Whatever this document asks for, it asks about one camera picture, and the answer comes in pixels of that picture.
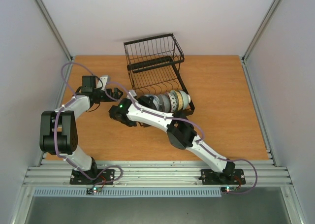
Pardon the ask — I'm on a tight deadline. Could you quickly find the right small circuit board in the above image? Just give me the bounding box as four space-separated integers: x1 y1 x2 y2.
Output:
221 186 240 193

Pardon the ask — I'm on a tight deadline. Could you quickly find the black wire dish rack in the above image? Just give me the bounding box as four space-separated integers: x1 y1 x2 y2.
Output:
124 33 195 116

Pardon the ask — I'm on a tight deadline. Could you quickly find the grey slotted cable duct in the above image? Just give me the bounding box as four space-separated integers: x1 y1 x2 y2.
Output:
33 187 221 198

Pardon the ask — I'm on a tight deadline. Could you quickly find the small circuit board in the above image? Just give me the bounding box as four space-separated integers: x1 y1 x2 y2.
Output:
86 187 102 195
221 186 240 193

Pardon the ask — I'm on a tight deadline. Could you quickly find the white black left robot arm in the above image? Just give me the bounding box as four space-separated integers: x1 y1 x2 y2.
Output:
39 75 123 184

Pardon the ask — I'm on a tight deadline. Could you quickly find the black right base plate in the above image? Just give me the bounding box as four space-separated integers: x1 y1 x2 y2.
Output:
199 169 246 185

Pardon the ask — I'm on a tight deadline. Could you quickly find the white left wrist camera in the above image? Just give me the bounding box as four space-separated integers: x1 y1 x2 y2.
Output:
97 75 111 91

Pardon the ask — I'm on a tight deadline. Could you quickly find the left small circuit board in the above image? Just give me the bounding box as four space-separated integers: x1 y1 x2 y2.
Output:
86 187 102 195

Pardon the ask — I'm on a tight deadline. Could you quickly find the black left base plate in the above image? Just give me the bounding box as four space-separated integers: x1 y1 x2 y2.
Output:
69 169 116 185

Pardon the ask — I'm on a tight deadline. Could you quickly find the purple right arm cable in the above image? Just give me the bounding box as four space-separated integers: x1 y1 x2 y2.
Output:
104 81 258 194

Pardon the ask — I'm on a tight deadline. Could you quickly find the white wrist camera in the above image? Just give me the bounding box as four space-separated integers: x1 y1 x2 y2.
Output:
127 90 137 100
97 75 111 91

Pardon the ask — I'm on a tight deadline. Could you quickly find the pale green glazed bowl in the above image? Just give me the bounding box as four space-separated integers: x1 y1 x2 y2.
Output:
180 91 191 110

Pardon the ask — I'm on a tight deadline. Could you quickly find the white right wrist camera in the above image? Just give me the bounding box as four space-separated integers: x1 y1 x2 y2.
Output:
127 90 137 100

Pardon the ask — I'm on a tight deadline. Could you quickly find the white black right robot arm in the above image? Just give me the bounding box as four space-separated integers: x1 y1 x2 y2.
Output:
109 96 235 184

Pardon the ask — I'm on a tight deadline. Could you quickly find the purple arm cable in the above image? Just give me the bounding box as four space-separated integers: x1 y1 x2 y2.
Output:
54 62 102 180
104 81 258 194

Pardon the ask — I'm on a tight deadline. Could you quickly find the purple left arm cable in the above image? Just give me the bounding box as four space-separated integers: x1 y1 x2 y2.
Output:
54 62 102 180

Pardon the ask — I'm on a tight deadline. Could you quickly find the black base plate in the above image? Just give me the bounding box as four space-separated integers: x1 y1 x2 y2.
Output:
69 169 116 185
199 169 246 185

